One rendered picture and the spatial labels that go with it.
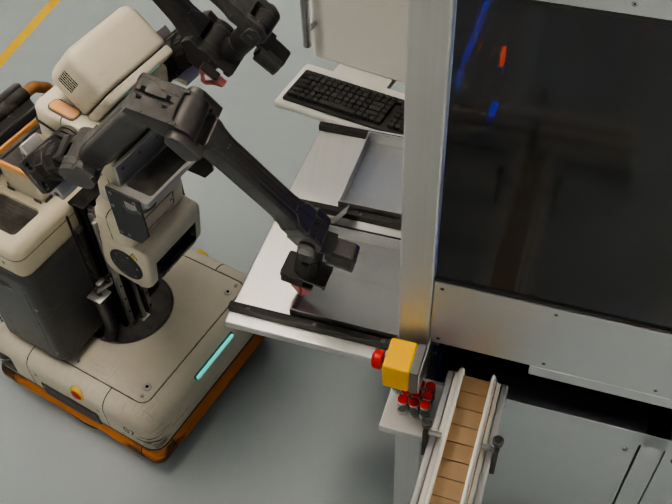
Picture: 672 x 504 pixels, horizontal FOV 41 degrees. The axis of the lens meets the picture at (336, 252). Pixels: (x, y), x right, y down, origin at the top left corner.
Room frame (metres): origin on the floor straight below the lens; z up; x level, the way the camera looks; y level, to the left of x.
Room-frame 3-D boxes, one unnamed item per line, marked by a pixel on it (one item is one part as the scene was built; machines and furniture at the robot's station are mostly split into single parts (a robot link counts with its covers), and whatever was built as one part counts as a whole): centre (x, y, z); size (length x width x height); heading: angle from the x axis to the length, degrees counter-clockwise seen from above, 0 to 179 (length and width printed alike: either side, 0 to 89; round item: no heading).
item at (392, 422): (0.93, -0.15, 0.87); 0.14 x 0.13 x 0.02; 69
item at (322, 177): (1.42, -0.09, 0.87); 0.70 x 0.48 x 0.02; 159
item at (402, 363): (0.96, -0.12, 1.00); 0.08 x 0.07 x 0.07; 69
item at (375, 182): (1.55, -0.22, 0.90); 0.34 x 0.26 x 0.04; 69
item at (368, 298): (1.23, -0.10, 0.90); 0.34 x 0.26 x 0.04; 69
